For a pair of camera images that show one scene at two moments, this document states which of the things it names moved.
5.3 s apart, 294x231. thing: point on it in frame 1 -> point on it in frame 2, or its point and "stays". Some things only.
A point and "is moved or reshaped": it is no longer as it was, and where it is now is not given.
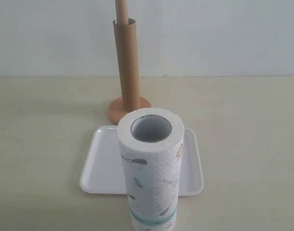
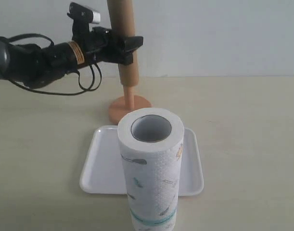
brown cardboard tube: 125,41 is moved or reshaped
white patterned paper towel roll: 151,141 stays
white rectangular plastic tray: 103,173 stays
